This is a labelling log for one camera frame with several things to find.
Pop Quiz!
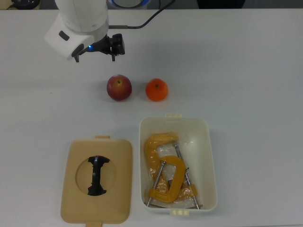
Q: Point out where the yellow C-clamp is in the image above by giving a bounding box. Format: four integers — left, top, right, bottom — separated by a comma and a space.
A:
144, 133, 204, 210
145, 155, 190, 209

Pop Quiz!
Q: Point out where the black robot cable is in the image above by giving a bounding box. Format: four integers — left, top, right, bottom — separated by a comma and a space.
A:
108, 0, 177, 30

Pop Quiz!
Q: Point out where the red apple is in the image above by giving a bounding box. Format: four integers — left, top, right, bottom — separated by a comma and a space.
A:
106, 74, 133, 102

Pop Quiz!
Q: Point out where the orange fruit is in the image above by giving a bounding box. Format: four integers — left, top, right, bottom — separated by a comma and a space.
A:
145, 78, 169, 102

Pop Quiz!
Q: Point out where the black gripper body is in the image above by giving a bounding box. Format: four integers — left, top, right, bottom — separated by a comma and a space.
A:
83, 35, 113, 54

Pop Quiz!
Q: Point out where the tan plastic container lid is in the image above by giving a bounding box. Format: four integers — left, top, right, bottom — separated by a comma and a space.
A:
60, 135, 134, 227

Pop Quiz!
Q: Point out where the white plastic container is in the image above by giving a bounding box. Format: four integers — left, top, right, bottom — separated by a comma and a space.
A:
139, 113, 218, 216

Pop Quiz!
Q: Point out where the clear plastic bag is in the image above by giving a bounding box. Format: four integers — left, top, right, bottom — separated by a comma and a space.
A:
144, 133, 198, 207

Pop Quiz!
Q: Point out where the black background object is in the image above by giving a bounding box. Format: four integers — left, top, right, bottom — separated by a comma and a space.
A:
6, 0, 57, 10

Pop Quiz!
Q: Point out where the blue and white round device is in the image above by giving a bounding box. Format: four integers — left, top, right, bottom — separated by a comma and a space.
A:
106, 0, 152, 9

